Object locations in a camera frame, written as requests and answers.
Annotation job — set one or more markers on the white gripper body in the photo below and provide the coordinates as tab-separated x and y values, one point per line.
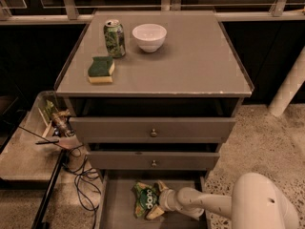
167	198

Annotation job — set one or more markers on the green rice chip bag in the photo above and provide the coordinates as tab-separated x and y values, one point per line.
146	197

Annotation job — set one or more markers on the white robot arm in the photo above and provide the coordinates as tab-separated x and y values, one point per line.
255	203

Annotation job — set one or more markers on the grey bottom drawer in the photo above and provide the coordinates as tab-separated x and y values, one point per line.
118	204

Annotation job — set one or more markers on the grey drawer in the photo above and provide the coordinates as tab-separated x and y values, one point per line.
111	160
152	129
118	204

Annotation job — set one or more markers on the grey middle drawer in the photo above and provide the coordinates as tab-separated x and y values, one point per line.
111	160

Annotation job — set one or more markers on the grey drawer cabinet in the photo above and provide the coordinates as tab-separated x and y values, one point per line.
195	73

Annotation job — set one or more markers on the grey top drawer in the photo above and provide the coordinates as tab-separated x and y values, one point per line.
152	129

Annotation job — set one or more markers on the clutter items in bin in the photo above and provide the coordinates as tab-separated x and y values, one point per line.
59	120

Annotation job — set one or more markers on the green yellow sponge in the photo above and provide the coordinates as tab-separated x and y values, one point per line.
101	70

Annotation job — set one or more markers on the white bowl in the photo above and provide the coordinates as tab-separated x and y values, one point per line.
149	37

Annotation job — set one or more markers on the green soda can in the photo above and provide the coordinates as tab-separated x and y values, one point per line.
114	38

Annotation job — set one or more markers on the white diagonal pole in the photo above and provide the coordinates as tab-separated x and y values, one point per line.
289	87

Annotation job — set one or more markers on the metal window railing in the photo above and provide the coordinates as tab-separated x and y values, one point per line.
24	12

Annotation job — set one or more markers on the black metal floor frame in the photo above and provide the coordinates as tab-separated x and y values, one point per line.
38	221

